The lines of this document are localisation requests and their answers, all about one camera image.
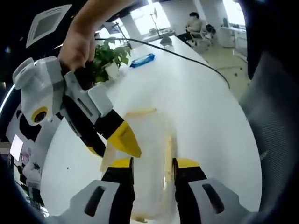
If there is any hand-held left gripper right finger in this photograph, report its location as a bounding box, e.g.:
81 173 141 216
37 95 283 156
172 157 255 224

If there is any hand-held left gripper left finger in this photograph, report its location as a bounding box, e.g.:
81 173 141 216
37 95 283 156
50 157 136 224

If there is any clear plastic container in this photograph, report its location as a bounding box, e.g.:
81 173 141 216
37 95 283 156
100 107 180 222
109 116 179 222

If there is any person's right hand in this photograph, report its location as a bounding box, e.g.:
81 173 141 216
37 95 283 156
57 28 97 73

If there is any white lit monitor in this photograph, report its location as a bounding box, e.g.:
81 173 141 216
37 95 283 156
10 134 23 161

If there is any green plant in white cup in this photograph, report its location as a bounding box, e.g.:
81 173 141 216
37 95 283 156
90 39 133 84

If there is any white ceiling air vent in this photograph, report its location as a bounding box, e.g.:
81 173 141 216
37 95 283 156
25 4 72 49

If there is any blue wet wipes packet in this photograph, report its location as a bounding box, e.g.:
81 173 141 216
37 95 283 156
129 53 156 69

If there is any grey mesh office chair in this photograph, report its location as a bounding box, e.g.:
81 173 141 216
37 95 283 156
238 52 299 224

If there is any grey chair back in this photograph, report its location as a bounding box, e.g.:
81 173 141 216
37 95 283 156
159 35 174 47

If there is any thin light stand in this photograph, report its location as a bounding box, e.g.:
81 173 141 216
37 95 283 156
150 7 162 37

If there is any white office chair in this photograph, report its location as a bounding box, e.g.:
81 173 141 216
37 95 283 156
189 23 214 46

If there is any white desk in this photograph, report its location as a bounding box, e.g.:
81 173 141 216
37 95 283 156
219 23 248 58

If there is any dark cloth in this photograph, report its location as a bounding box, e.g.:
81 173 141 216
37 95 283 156
242 0 299 80

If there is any black cable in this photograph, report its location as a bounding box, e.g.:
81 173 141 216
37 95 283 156
94 36 232 89

